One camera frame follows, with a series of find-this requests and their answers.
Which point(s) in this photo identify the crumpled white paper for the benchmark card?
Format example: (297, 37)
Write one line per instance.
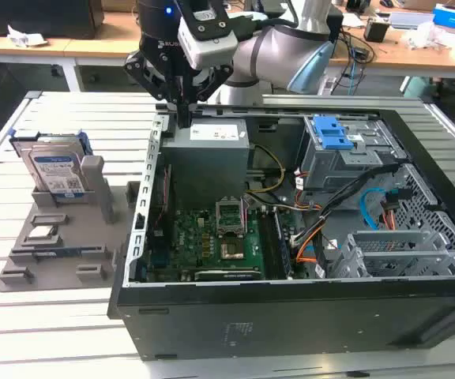
(26, 37)

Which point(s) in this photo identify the green motherboard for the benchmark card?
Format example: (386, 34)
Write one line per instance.
(192, 237)

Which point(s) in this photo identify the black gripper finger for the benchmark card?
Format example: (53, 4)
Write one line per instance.
(215, 81)
(148, 77)

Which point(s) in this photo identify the teal bin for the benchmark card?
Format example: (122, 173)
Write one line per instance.
(419, 87)

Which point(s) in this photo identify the grey flat box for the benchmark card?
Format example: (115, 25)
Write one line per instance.
(409, 19)

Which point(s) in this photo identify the blue drive latch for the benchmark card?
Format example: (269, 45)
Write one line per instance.
(330, 132)

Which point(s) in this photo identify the black PC case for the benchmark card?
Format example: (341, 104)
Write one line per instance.
(290, 320)

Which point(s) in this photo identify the small black box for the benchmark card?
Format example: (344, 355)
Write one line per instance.
(375, 31)

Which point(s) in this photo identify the grey power supply unit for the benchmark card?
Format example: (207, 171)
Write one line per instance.
(207, 166)

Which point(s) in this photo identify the silver CPU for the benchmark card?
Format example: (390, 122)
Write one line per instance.
(41, 233)

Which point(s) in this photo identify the white power adapter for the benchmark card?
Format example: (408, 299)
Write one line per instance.
(328, 85)

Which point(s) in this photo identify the grey parts rack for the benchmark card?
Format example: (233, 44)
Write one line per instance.
(77, 233)

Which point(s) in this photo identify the black graphics card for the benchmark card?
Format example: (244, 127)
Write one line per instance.
(227, 274)

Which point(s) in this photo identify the grey drive cage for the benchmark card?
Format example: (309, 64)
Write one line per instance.
(330, 169)

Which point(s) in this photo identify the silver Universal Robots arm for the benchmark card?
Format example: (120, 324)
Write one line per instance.
(267, 51)

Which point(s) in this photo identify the installed RAM stick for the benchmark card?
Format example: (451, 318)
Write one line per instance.
(283, 245)

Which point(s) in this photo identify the grey disk bay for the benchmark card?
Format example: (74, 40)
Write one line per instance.
(389, 241)

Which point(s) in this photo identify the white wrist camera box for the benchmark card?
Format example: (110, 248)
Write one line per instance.
(211, 43)

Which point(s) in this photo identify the black RAM slot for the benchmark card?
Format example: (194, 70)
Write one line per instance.
(269, 245)

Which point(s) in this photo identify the CPU socket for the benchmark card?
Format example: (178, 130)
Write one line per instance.
(232, 251)

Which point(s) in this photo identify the hard disk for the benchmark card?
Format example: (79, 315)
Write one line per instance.
(53, 166)

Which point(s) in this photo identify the locking lever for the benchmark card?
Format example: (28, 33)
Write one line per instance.
(245, 215)

